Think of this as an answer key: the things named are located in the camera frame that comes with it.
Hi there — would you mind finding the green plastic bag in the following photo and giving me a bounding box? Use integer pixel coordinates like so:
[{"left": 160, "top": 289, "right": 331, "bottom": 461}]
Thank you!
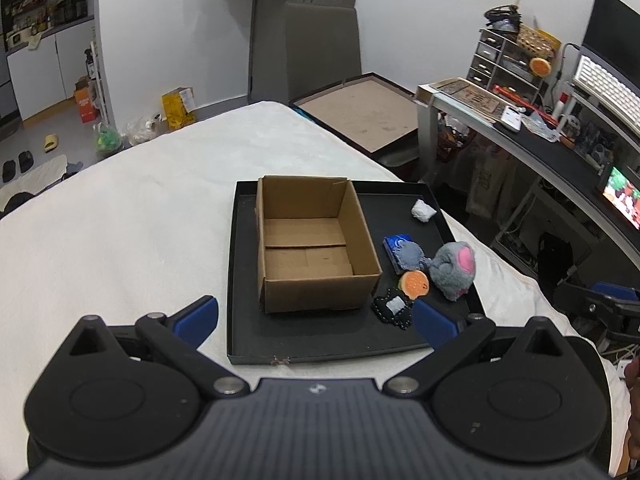
[{"left": 93, "top": 122, "right": 122, "bottom": 156}]

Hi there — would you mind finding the brown framed board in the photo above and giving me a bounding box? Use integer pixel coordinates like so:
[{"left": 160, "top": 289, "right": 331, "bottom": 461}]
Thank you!
[{"left": 292, "top": 73, "right": 418, "bottom": 155}]

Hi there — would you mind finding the orange burger plush toy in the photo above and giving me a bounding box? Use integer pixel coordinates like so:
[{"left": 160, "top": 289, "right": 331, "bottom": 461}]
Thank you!
[{"left": 398, "top": 270, "right": 430, "bottom": 301}]

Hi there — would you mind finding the black dotted fabric pouch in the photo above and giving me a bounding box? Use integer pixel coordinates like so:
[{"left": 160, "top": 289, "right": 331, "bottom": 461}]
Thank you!
[{"left": 371, "top": 295, "right": 412, "bottom": 330}]

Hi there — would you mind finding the black shallow tray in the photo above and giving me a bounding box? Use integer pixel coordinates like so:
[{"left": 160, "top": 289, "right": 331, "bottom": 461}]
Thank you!
[{"left": 227, "top": 181, "right": 454, "bottom": 365}]

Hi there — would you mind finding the white crumpled plastic wad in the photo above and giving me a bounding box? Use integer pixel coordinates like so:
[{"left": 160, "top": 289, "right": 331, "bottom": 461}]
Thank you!
[{"left": 411, "top": 200, "right": 437, "bottom": 223}]

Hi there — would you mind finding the grey pink plush mouse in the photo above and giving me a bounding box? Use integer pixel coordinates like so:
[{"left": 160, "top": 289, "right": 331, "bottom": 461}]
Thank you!
[{"left": 421, "top": 242, "right": 476, "bottom": 301}]

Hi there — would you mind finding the grey metal desk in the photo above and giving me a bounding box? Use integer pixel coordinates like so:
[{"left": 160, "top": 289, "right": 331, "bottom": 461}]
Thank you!
[{"left": 416, "top": 78, "right": 639, "bottom": 246}]

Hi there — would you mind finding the brown cardboard box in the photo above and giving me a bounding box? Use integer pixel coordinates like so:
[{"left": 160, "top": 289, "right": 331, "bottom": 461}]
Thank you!
[{"left": 255, "top": 176, "right": 382, "bottom": 314}]

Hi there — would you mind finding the small lit screen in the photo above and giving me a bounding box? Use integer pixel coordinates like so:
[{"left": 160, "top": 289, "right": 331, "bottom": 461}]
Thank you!
[{"left": 601, "top": 166, "right": 640, "bottom": 230}]

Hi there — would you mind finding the white cabinet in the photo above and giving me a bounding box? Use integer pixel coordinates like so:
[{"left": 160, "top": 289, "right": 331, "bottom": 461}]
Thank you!
[{"left": 8, "top": 18, "right": 94, "bottom": 119}]

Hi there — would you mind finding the grey drawer organizer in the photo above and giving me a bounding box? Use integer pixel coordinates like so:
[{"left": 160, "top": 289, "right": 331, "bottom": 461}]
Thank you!
[{"left": 466, "top": 28, "right": 544, "bottom": 100}]

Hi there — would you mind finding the blue tissue packet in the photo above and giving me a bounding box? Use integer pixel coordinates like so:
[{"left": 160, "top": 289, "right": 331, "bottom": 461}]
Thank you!
[{"left": 383, "top": 234, "right": 412, "bottom": 266}]

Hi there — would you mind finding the orange cardboard box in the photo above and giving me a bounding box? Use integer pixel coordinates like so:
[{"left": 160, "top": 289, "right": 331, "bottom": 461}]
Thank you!
[{"left": 74, "top": 76, "right": 100, "bottom": 124}]

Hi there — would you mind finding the yellow slipper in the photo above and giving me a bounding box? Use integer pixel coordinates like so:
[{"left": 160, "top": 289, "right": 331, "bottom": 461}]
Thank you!
[{"left": 43, "top": 133, "right": 58, "bottom": 153}]

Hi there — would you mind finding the blue denim fabric piece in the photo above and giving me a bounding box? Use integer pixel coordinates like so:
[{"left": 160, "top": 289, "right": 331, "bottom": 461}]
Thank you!
[{"left": 394, "top": 240, "right": 425, "bottom": 271}]

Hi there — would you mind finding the black monitor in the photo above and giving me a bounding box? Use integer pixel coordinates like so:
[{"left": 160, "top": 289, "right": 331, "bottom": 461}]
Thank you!
[{"left": 582, "top": 0, "right": 640, "bottom": 87}]

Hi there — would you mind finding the black slippers pair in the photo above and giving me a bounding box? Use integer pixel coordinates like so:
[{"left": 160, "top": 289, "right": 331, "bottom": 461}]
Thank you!
[{"left": 1, "top": 151, "right": 34, "bottom": 184}]

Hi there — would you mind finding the white keyboard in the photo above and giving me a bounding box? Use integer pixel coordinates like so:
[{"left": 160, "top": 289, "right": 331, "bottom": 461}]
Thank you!
[{"left": 573, "top": 55, "right": 640, "bottom": 133}]

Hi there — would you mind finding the white tote bag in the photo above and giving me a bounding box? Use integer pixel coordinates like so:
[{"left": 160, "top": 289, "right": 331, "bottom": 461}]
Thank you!
[{"left": 466, "top": 144, "right": 516, "bottom": 221}]

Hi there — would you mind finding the yellow cardboard box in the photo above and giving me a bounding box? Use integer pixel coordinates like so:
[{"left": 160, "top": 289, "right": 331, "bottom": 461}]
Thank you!
[{"left": 162, "top": 87, "right": 196, "bottom": 131}]

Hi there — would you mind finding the orange round plush on drawers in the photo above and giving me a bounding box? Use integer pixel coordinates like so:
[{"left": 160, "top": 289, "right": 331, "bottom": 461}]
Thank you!
[{"left": 528, "top": 58, "right": 552, "bottom": 78}]

